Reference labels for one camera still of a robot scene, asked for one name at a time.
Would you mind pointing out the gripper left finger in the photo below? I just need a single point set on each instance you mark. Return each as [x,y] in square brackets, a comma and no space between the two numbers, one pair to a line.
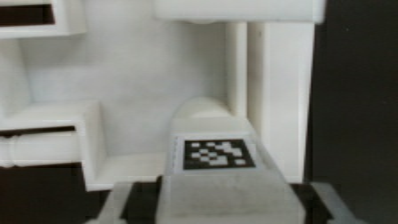
[111,212]

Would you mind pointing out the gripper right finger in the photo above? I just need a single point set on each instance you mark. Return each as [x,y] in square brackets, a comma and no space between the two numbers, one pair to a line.
[331,212]

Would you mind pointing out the small white leg block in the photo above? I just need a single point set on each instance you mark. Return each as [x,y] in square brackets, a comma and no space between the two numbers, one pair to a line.
[223,184]

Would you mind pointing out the white chair seat part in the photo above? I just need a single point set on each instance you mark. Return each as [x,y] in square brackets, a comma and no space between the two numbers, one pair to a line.
[155,86]

